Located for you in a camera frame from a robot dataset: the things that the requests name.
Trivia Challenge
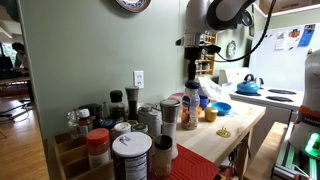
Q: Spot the clear glass bottle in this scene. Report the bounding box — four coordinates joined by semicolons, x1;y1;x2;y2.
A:
65;109;80;139

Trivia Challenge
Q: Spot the white crumpled cloth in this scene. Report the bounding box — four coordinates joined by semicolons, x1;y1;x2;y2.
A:
196;76;231;104

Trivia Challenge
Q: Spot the silver metal tin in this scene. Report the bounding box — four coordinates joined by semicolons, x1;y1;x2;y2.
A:
137;104;163;138

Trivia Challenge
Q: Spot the white cap spice bottle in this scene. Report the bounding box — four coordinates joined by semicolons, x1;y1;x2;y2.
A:
77;108;94;138

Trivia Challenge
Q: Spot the small yellow jar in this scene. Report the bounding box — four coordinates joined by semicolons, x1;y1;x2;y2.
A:
204;106;219;123

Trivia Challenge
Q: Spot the dark blue cup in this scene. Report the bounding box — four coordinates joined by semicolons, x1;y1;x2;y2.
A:
199;94;211;110

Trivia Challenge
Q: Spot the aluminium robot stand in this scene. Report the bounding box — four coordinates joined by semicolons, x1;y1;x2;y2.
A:
271;122;320;180

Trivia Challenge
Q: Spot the white lid large canister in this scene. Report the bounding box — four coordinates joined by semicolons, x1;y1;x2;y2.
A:
111;131;153;180

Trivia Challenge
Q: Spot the steel and clear grinder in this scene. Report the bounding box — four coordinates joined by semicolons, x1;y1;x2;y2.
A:
159;98;181;160

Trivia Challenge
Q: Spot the blue paper on fridge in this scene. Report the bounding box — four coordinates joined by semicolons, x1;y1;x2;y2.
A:
297;23;316;48

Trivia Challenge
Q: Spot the red mat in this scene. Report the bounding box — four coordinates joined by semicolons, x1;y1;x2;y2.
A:
149;143;221;180

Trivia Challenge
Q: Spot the small white lid jar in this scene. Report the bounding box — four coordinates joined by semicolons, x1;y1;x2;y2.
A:
113;121;132;137

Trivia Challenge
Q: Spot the black hanging pan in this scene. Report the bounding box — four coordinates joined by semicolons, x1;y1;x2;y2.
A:
240;9;254;28

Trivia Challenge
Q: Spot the white wall outlet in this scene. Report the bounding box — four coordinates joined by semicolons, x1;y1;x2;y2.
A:
132;70;145;90

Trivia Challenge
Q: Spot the clear plastic container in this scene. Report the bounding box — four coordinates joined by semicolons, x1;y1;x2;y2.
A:
181;87;202;131

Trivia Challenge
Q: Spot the black lid spice jar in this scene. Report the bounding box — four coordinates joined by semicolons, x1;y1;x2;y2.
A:
153;134;174;179

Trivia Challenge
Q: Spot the silver lid small jar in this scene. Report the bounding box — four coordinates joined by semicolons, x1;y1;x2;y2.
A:
131;122;149;135

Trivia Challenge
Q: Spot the black cap glass bottle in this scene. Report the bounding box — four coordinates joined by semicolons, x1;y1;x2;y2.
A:
109;89;126;124

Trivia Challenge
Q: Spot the black stove burner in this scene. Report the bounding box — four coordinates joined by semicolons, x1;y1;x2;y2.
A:
265;95;294;103
267;88;298;95

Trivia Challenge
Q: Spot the pink lid container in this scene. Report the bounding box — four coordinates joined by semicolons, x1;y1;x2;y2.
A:
167;92;186;105

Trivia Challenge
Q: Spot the blue lid jar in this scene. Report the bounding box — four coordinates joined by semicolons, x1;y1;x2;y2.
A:
96;118;117;132

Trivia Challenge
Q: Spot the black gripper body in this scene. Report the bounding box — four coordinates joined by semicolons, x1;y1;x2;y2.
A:
184;46;208;64

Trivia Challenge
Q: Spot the wooden organizer box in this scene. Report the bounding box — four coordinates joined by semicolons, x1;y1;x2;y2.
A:
52;129;116;180

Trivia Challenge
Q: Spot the blue tea kettle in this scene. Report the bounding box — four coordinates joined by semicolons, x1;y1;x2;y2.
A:
236;73;261;95

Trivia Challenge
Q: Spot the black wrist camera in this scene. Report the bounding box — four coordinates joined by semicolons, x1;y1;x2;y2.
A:
199;44;222;55

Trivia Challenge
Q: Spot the person in white shirt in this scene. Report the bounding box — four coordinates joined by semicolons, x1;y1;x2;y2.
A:
10;41;34;103

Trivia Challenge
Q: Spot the red lid jar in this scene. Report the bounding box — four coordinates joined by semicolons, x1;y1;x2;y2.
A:
85;127;112;169

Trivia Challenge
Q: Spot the flat gold lid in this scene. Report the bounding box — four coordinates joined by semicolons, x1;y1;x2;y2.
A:
215;126;232;139

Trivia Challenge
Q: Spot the white refrigerator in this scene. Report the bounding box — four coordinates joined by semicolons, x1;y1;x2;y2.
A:
249;22;320;92

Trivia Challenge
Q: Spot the white electric stove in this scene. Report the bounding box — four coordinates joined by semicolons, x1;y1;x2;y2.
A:
218;67;305;161

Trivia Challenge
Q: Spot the small round wall plate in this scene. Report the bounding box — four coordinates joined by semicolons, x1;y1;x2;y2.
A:
226;39;237;60

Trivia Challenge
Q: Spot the white paper on fridge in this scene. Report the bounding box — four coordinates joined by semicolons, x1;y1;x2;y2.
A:
274;30;289;51

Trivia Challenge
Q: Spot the dark blue container lid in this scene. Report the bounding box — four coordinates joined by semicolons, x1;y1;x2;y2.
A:
184;80;201;90

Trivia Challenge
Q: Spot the light blue bowl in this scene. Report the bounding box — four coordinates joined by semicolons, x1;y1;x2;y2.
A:
211;101;232;117

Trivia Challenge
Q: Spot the silver coffee pot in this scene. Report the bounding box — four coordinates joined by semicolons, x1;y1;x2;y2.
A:
255;77;265;89

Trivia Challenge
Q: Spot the dark pepper grinder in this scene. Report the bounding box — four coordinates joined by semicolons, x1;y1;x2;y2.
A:
124;86;140;122

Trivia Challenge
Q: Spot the wooden butcher block cart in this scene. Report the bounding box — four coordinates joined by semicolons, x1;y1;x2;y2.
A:
173;98;267;180

